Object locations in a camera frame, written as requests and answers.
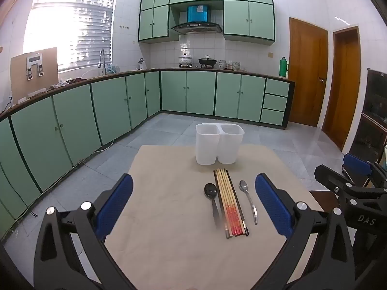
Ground wooden door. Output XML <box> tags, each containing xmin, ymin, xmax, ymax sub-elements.
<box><xmin>287</xmin><ymin>16</ymin><xmax>329</xmax><ymax>127</ymax></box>
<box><xmin>321</xmin><ymin>26</ymin><xmax>362</xmax><ymax>152</ymax></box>

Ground silver metal spoon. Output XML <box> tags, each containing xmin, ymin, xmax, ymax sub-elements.
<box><xmin>239</xmin><ymin>180</ymin><xmax>258</xmax><ymax>225</ymax></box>

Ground window with blinds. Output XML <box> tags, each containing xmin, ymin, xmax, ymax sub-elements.
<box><xmin>23</xmin><ymin>0</ymin><xmax>118</xmax><ymax>73</ymax></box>

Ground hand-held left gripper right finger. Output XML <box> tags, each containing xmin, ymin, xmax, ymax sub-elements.
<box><xmin>251</xmin><ymin>174</ymin><xmax>363</xmax><ymax>290</ymax></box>

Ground green base cabinets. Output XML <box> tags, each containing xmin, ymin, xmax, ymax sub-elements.
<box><xmin>0</xmin><ymin>69</ymin><xmax>296</xmax><ymax>242</ymax></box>

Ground white two-compartment utensil holder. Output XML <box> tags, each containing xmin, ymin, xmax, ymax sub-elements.
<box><xmin>195</xmin><ymin>123</ymin><xmax>245</xmax><ymax>166</ymax></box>

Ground red-tipped wooden chopstick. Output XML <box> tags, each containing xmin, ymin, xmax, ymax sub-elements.
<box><xmin>224</xmin><ymin>169</ymin><xmax>245</xmax><ymax>236</ymax></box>
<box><xmin>216</xmin><ymin>169</ymin><xmax>234</xmax><ymax>238</ymax></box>
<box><xmin>222</xmin><ymin>169</ymin><xmax>241</xmax><ymax>237</ymax></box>
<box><xmin>219</xmin><ymin>169</ymin><xmax>238</xmax><ymax>237</ymax></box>

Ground black wok with lid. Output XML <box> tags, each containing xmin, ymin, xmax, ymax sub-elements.
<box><xmin>198</xmin><ymin>56</ymin><xmax>218</xmax><ymax>68</ymax></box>

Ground black spoon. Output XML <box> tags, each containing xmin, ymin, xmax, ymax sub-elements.
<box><xmin>204</xmin><ymin>183</ymin><xmax>220</xmax><ymax>227</ymax></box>

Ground chrome kitchen faucet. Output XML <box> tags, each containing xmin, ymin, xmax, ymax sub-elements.
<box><xmin>98</xmin><ymin>49</ymin><xmax>107</xmax><ymax>76</ymax></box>

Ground dark wooden display cabinet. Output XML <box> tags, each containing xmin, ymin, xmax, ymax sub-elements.
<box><xmin>351</xmin><ymin>68</ymin><xmax>387</xmax><ymax>170</ymax></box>

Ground brown cardboard sheet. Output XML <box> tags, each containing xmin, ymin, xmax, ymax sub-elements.
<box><xmin>10</xmin><ymin>47</ymin><xmax>59</xmax><ymax>97</ymax></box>

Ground green wall cabinets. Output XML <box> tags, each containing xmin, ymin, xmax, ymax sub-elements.
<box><xmin>138</xmin><ymin>0</ymin><xmax>276</xmax><ymax>46</ymax></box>

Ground bundle of chopsticks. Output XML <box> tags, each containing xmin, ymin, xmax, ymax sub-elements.
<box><xmin>226</xmin><ymin>169</ymin><xmax>250</xmax><ymax>237</ymax></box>

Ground rags on counter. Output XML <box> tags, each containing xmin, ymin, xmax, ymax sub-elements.
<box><xmin>48</xmin><ymin>78</ymin><xmax>88</xmax><ymax>89</ymax></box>

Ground beige table cloth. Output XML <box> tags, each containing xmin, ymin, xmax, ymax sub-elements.
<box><xmin>104</xmin><ymin>145</ymin><xmax>324</xmax><ymax>290</ymax></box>

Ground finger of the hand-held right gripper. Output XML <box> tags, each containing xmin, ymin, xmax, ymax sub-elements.
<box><xmin>314</xmin><ymin>165</ymin><xmax>387</xmax><ymax>209</ymax></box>
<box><xmin>343</xmin><ymin>153</ymin><xmax>387</xmax><ymax>188</ymax></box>

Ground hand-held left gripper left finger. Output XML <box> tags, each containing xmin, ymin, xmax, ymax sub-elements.
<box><xmin>33</xmin><ymin>174</ymin><xmax>134</xmax><ymax>290</ymax></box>

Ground range hood with blue wrap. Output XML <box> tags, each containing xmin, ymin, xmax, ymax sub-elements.
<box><xmin>171</xmin><ymin>4</ymin><xmax>223</xmax><ymax>35</ymax></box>

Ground white plastic bracket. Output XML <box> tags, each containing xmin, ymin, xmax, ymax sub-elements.
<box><xmin>26</xmin><ymin>53</ymin><xmax>45</xmax><ymax>81</ymax></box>

